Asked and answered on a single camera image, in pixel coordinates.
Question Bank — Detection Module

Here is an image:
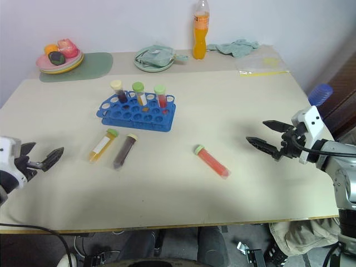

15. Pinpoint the cream cap dark liquid tube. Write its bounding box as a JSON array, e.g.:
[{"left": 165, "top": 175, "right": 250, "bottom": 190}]
[
  {"left": 110, "top": 80, "right": 129, "bottom": 105},
  {"left": 112, "top": 133, "right": 139, "bottom": 171}
]

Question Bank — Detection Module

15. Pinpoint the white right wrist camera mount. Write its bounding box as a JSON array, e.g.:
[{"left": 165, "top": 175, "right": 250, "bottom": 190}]
[{"left": 290, "top": 105, "right": 327, "bottom": 165}]

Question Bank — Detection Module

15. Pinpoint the green cap labelled yellow tube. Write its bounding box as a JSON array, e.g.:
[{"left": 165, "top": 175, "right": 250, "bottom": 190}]
[
  {"left": 132, "top": 81, "right": 149, "bottom": 107},
  {"left": 88, "top": 128, "right": 120, "bottom": 165}
]

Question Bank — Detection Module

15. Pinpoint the blue test tube rack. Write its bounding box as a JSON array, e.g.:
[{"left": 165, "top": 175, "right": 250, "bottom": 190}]
[{"left": 96, "top": 90, "right": 176, "bottom": 133}]

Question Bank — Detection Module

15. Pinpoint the orange soda plastic bottle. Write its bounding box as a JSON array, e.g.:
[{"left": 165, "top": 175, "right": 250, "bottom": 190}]
[{"left": 192, "top": 0, "right": 210, "bottom": 61}]

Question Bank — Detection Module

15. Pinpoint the black padded cylinder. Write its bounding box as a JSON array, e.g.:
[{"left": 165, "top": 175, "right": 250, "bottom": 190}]
[{"left": 196, "top": 225, "right": 229, "bottom": 264}]

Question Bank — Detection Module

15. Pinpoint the clear zip plastic bag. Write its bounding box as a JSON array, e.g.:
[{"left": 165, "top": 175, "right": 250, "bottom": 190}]
[{"left": 235, "top": 53, "right": 292, "bottom": 78}]

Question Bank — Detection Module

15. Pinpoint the black metal bracket device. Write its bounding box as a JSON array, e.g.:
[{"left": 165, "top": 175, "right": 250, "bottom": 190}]
[{"left": 236, "top": 241, "right": 266, "bottom": 267}]

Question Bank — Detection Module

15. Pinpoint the light green round plate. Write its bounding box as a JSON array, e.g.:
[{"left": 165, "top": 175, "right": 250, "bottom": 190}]
[{"left": 133, "top": 46, "right": 176, "bottom": 73}]

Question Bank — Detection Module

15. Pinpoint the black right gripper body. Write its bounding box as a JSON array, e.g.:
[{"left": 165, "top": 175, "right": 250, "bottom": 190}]
[{"left": 279, "top": 123, "right": 308, "bottom": 161}]

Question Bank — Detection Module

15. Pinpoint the orange toy fruit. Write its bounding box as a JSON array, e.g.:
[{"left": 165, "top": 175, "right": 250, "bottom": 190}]
[{"left": 43, "top": 44, "right": 60, "bottom": 56}]

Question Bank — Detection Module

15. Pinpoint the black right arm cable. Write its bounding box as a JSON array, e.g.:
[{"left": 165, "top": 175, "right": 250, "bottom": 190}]
[{"left": 294, "top": 132, "right": 356, "bottom": 157}]

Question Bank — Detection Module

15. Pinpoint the beige table cover sheet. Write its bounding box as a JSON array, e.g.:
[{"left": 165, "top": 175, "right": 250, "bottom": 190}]
[{"left": 0, "top": 70, "right": 339, "bottom": 232}]

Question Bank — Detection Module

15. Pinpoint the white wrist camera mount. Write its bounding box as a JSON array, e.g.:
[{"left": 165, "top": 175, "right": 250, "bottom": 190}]
[
  {"left": 0, "top": 136, "right": 29, "bottom": 190},
  {"left": 290, "top": 105, "right": 327, "bottom": 165}
]

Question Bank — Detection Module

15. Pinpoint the green cap red liquid tube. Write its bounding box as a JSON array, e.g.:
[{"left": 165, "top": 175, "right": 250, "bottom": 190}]
[
  {"left": 154, "top": 85, "right": 169, "bottom": 109},
  {"left": 194, "top": 144, "right": 233, "bottom": 179}
]

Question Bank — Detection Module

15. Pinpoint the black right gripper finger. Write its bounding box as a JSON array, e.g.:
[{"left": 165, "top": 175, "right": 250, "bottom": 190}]
[
  {"left": 262, "top": 120, "right": 295, "bottom": 135},
  {"left": 245, "top": 136, "right": 282, "bottom": 161}
]

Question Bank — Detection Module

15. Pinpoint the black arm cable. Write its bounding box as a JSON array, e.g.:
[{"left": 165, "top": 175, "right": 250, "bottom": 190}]
[
  {"left": 0, "top": 222, "right": 73, "bottom": 267},
  {"left": 294, "top": 132, "right": 356, "bottom": 157}
]

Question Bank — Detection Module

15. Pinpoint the pink red toy fruit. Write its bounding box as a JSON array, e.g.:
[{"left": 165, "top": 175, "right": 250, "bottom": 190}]
[{"left": 56, "top": 38, "right": 78, "bottom": 59}]

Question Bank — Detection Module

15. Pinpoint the beige fabric bag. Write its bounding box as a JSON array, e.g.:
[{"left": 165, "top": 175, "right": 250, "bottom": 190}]
[{"left": 268, "top": 216, "right": 343, "bottom": 257}]

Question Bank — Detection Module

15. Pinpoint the pink plate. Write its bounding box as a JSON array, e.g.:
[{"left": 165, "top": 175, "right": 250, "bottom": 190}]
[{"left": 36, "top": 49, "right": 83, "bottom": 71}]

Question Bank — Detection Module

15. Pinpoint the light green crumpled cloth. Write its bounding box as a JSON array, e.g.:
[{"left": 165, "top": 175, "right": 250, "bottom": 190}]
[{"left": 206, "top": 39, "right": 261, "bottom": 58}]

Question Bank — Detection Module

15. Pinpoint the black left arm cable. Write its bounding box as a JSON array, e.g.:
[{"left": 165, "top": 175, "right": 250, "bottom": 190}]
[{"left": 0, "top": 222, "right": 73, "bottom": 267}]

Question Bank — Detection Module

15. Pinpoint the blue bottle cap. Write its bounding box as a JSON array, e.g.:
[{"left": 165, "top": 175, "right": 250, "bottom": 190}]
[{"left": 308, "top": 83, "right": 334, "bottom": 107}]

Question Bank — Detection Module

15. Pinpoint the yellow plate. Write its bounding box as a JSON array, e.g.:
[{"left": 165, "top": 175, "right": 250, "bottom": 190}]
[{"left": 38, "top": 53, "right": 85, "bottom": 75}]

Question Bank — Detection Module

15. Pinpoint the green rounded placemat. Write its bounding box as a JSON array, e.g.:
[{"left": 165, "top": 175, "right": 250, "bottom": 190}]
[{"left": 38, "top": 52, "right": 114, "bottom": 83}]

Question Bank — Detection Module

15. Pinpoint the brown wooden furniture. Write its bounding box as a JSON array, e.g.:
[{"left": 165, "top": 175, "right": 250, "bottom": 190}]
[{"left": 324, "top": 52, "right": 356, "bottom": 141}]

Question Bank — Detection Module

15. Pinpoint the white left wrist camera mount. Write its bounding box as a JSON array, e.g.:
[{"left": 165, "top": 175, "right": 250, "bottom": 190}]
[{"left": 0, "top": 136, "right": 29, "bottom": 190}]

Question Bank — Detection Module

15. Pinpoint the dark purple green toy fruit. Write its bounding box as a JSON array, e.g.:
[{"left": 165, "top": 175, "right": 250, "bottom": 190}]
[{"left": 48, "top": 51, "right": 66, "bottom": 66}]

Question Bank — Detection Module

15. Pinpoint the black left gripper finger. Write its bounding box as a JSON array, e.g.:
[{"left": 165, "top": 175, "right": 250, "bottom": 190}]
[
  {"left": 21, "top": 141, "right": 37, "bottom": 159},
  {"left": 41, "top": 147, "right": 65, "bottom": 172}
]

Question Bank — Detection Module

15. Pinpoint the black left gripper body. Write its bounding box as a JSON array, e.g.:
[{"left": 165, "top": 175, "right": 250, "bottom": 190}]
[{"left": 14, "top": 155, "right": 43, "bottom": 182}]

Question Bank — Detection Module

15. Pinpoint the white shoe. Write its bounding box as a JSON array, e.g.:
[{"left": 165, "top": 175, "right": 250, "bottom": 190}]
[{"left": 59, "top": 252, "right": 78, "bottom": 267}]

